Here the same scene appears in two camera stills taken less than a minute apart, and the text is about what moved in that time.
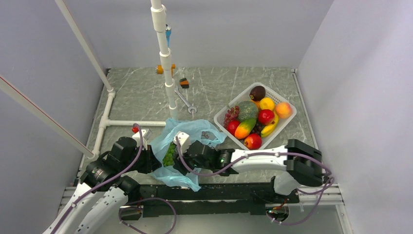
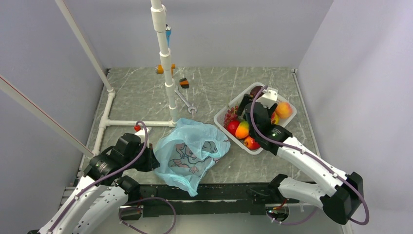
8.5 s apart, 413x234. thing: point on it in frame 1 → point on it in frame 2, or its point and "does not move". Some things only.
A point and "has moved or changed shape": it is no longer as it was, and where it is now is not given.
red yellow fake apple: [253, 141] does not move
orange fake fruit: [244, 128] does not move
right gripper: [178, 166] → [246, 98]
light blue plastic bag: [162, 136] has moved or changed shape
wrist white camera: [184, 140] → [269, 97]
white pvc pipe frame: [159, 22] does not move
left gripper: [152, 163] does not move
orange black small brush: [184, 83] does not move
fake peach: [283, 109] does not move
